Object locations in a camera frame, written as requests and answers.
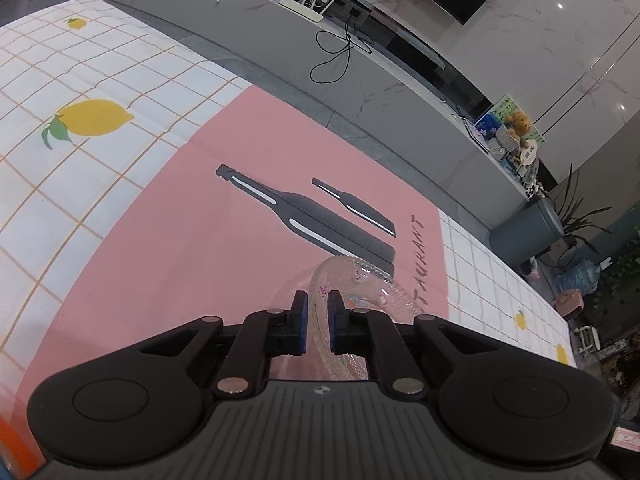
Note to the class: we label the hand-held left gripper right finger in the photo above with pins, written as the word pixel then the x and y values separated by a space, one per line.
pixel 334 321

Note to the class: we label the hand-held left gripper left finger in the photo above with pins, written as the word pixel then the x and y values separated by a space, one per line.
pixel 299 321

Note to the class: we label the clear glass flower-print plate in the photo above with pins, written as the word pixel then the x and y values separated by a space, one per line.
pixel 360 280

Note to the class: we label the pink placemat with bottle print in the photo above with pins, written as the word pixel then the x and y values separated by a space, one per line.
pixel 200 260

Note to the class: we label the grey trash bin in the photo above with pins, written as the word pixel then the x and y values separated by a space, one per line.
pixel 525 230

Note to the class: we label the pink plastic container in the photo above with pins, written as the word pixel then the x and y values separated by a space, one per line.
pixel 571 304

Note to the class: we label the blue plastic bag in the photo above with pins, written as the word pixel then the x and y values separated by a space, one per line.
pixel 580 277

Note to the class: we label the plush bear gift box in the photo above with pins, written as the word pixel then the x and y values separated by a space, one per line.
pixel 510 132

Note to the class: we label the green houseplant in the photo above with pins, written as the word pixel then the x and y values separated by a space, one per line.
pixel 575 215

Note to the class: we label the grey marble media console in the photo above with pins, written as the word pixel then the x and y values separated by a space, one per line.
pixel 275 45

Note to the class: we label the orange fabric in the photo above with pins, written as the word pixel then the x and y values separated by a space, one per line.
pixel 12 455

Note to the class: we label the white lemon-print tablecloth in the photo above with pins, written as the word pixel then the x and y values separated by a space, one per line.
pixel 100 70

